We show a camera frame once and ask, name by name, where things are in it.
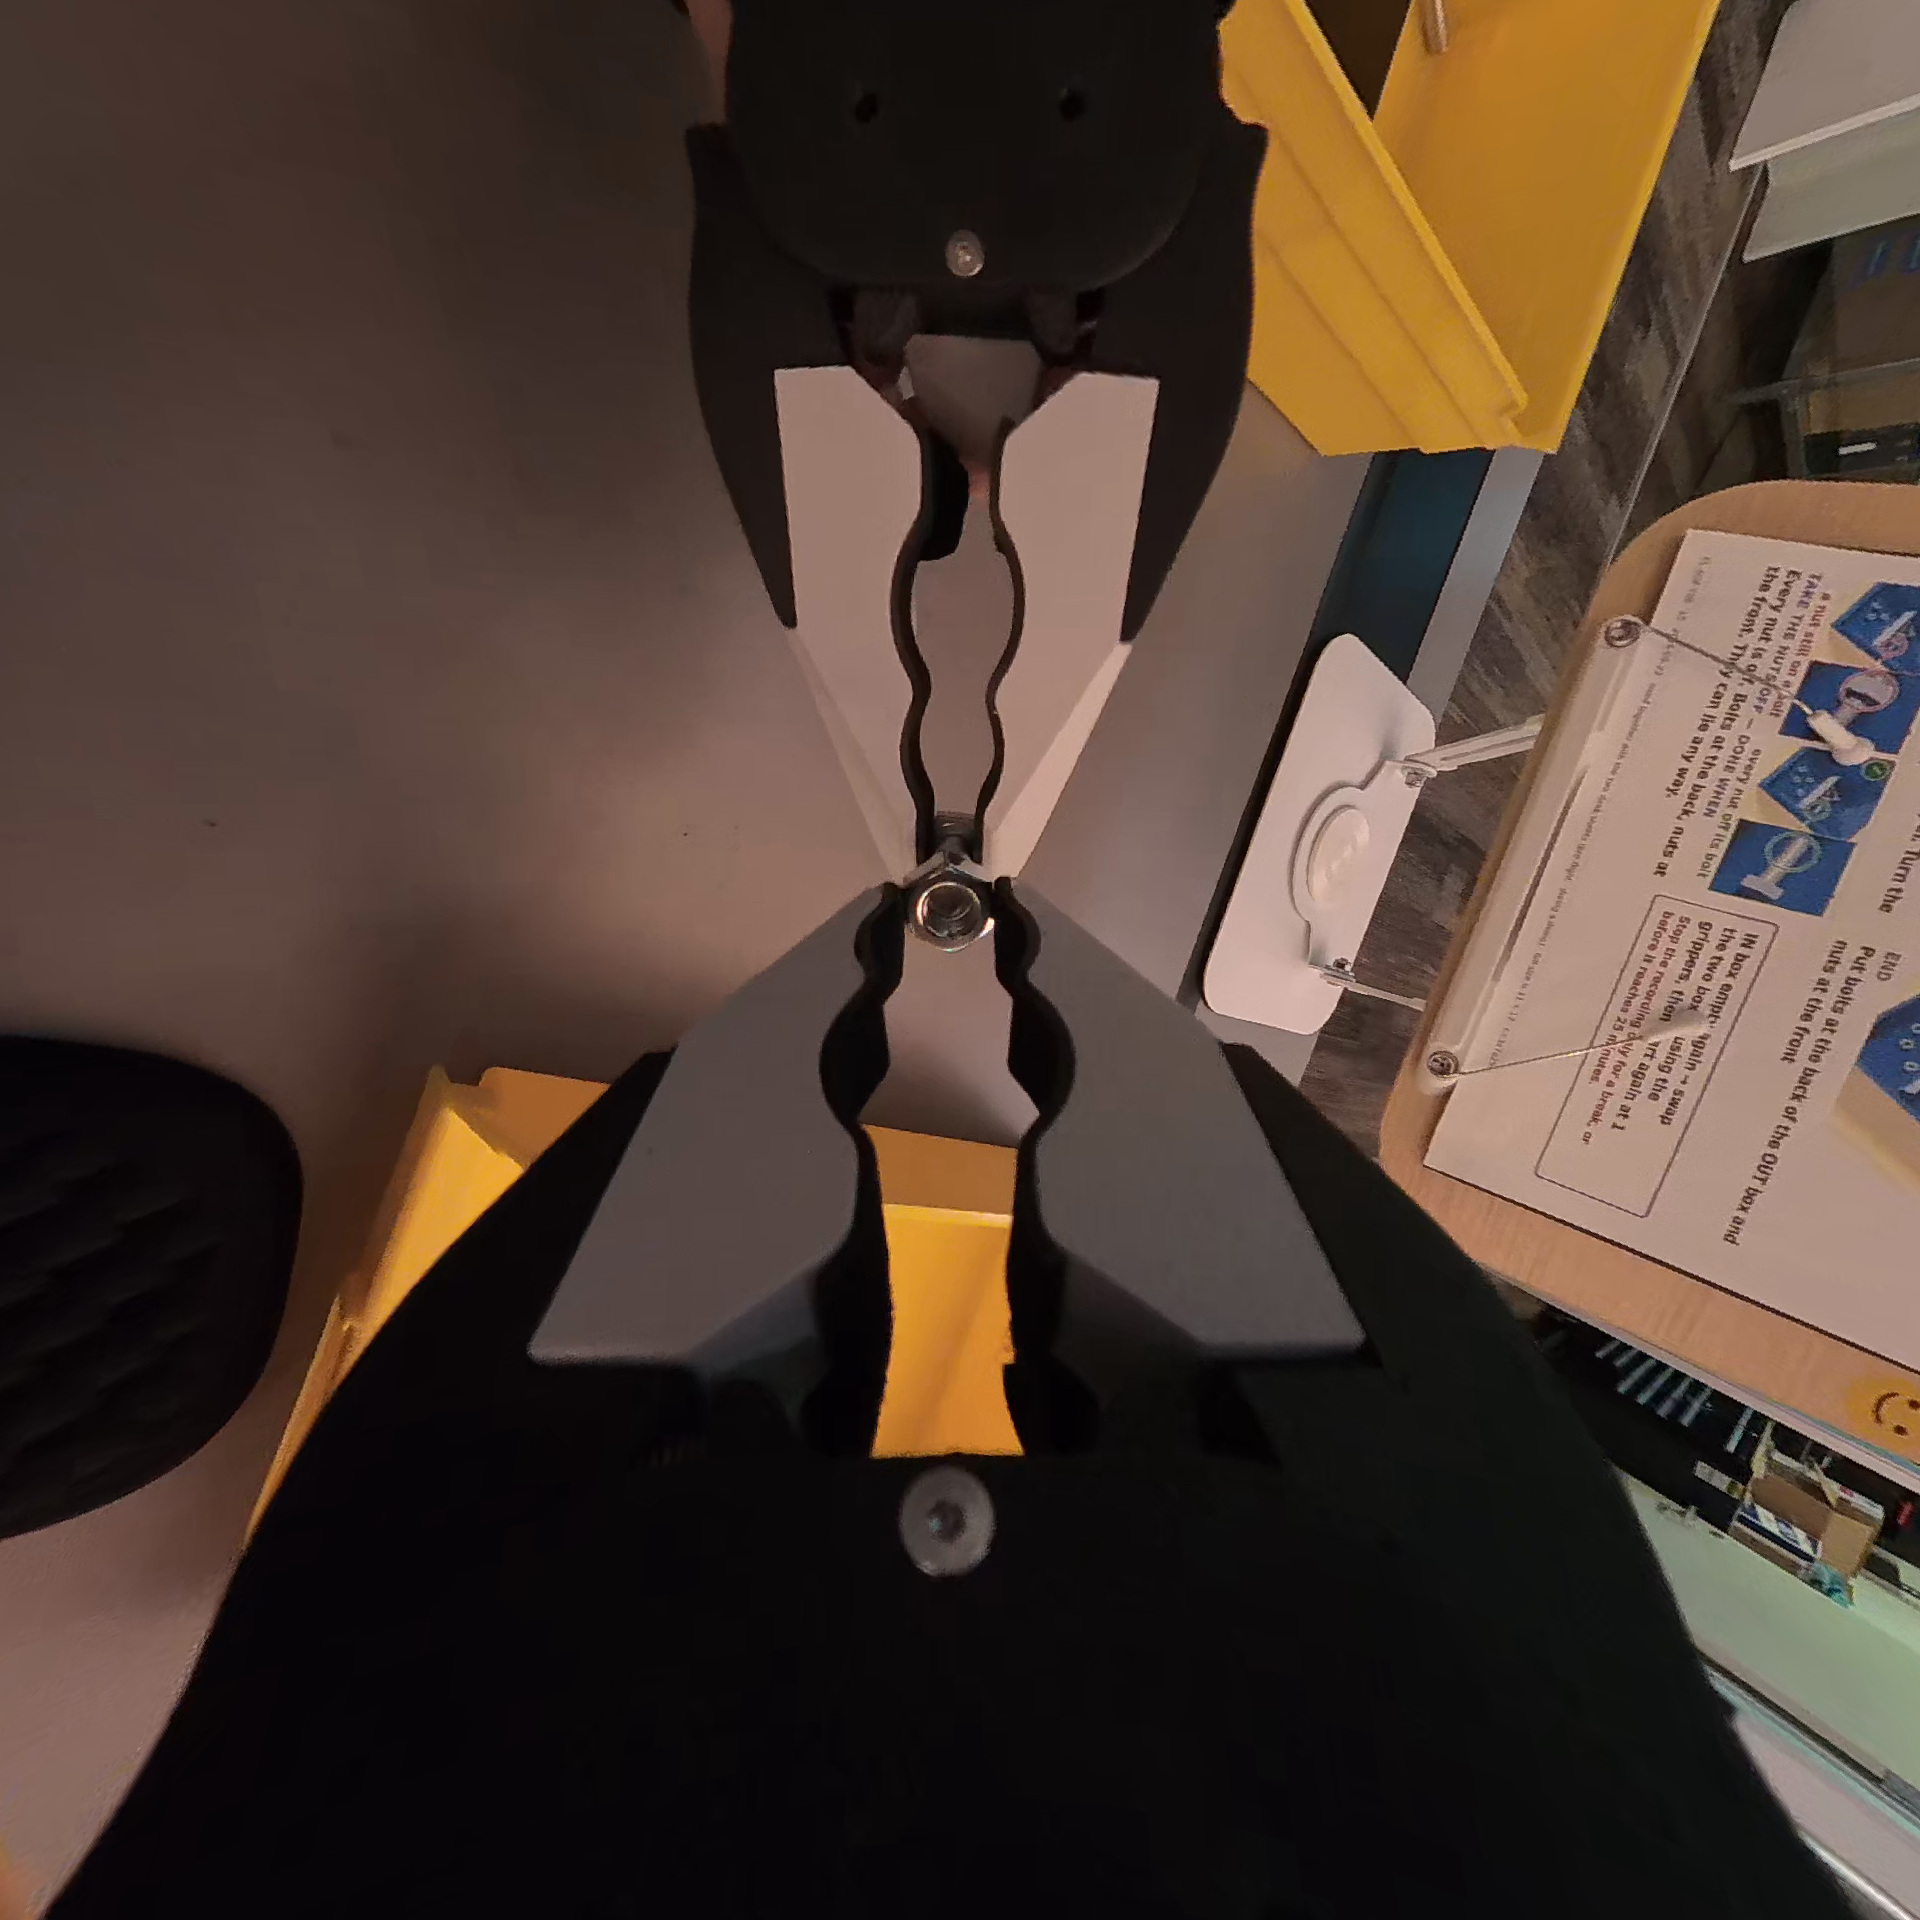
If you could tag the printed instruction sheet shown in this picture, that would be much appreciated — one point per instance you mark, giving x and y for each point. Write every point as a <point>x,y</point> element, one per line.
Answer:
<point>1723,974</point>

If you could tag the steel hex nut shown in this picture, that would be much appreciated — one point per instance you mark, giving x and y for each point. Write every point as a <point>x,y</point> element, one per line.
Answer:
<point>974,926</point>

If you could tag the yellow plastic bin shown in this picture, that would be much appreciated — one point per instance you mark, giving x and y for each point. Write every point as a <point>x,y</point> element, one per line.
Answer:
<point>1348,301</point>
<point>937,1291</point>

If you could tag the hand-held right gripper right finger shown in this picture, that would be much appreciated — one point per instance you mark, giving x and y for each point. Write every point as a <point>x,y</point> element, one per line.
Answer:
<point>1200,1201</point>

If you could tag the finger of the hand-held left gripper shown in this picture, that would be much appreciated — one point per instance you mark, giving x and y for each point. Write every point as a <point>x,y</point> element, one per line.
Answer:
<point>1088,524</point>
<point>839,524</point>

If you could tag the black quilted pad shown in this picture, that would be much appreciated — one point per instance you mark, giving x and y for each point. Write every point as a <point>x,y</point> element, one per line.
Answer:
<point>136,1276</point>

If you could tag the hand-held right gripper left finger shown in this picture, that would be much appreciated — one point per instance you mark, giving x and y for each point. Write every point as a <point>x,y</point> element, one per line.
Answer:
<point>691,1201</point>

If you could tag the steel hex bolt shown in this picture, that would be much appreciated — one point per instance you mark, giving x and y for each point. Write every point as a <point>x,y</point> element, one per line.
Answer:
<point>1436,23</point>
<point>951,849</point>

